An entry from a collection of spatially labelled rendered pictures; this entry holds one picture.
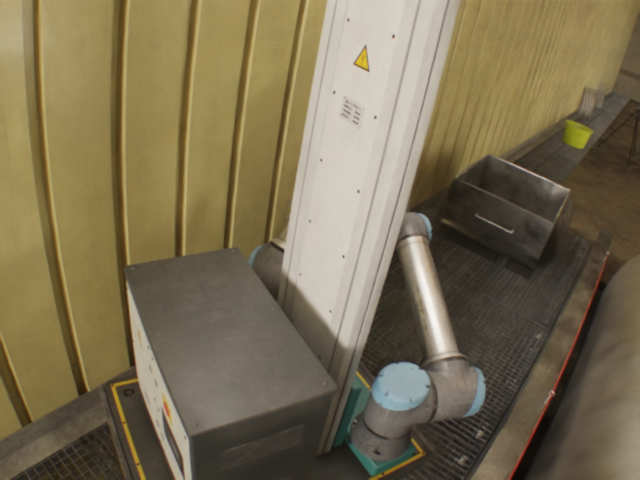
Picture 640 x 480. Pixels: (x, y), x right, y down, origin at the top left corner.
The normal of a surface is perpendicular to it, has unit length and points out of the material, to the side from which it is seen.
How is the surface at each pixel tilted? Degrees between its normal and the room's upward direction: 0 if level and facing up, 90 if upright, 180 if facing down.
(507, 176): 90
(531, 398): 2
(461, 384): 20
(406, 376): 5
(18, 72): 90
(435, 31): 90
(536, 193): 88
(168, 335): 0
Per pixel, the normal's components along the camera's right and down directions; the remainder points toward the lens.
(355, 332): 0.52, 0.52
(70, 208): 0.78, 0.43
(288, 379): 0.18, -0.84
